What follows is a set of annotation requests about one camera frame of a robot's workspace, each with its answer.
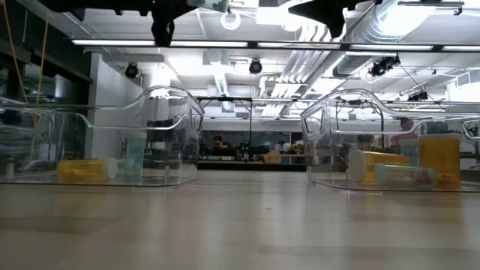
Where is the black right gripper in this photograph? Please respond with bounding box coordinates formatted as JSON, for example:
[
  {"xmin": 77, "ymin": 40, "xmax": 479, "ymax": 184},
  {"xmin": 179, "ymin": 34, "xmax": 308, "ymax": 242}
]
[{"xmin": 288, "ymin": 0, "xmax": 350, "ymax": 39}]

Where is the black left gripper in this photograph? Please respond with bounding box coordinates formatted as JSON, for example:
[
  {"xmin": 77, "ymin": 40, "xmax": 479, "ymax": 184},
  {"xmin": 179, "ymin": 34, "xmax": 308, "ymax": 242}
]
[{"xmin": 150, "ymin": 0, "xmax": 197, "ymax": 48}]

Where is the small orange pill bottle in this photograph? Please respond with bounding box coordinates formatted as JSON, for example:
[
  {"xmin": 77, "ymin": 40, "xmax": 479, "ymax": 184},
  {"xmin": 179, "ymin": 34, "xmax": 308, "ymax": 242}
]
[{"xmin": 347, "ymin": 148, "xmax": 411, "ymax": 184}]

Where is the small clear pill bottle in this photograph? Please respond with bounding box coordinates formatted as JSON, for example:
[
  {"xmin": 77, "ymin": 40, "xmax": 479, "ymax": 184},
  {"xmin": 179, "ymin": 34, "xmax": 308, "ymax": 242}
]
[{"xmin": 373, "ymin": 162, "xmax": 439, "ymax": 188}]

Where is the large orange pill bottle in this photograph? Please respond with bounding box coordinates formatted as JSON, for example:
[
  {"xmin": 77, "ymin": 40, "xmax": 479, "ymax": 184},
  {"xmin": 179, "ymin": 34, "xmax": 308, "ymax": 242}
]
[
  {"xmin": 416, "ymin": 134, "xmax": 463, "ymax": 185},
  {"xmin": 55, "ymin": 157, "xmax": 119, "ymax": 182}
]

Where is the clear plastic bin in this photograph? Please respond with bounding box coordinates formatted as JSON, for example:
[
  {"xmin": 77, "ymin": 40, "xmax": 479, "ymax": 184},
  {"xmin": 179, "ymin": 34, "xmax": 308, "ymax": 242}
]
[
  {"xmin": 0, "ymin": 85, "xmax": 206, "ymax": 188},
  {"xmin": 299, "ymin": 88, "xmax": 480, "ymax": 194}
]

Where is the black ceiling spotlight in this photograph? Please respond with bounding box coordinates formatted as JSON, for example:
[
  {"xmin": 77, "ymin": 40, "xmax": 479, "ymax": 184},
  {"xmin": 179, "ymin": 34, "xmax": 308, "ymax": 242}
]
[
  {"xmin": 407, "ymin": 90, "xmax": 430, "ymax": 103},
  {"xmin": 368, "ymin": 55, "xmax": 402, "ymax": 78},
  {"xmin": 124, "ymin": 61, "xmax": 141, "ymax": 80},
  {"xmin": 248, "ymin": 58, "xmax": 264, "ymax": 76}
]

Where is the person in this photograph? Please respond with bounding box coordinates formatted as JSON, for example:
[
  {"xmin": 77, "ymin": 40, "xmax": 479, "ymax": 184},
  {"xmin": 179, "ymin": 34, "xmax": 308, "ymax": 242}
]
[
  {"xmin": 389, "ymin": 116, "xmax": 419, "ymax": 148},
  {"xmin": 209, "ymin": 134, "xmax": 238, "ymax": 158}
]

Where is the white hanging ring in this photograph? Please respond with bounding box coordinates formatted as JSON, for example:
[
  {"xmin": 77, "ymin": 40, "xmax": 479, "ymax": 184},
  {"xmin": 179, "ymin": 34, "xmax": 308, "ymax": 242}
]
[{"xmin": 219, "ymin": 10, "xmax": 242, "ymax": 32}]

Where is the black background rig frame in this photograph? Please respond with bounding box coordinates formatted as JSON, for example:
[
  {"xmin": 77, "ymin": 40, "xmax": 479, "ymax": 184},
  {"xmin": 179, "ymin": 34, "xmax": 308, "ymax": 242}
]
[{"xmin": 194, "ymin": 95, "xmax": 257, "ymax": 161}]

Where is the yellow hanging cord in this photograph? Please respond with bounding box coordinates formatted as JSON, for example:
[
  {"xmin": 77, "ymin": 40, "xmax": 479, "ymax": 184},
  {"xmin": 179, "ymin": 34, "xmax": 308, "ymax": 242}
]
[
  {"xmin": 34, "ymin": 14, "xmax": 52, "ymax": 127},
  {"xmin": 0, "ymin": 0, "xmax": 29, "ymax": 104}
]

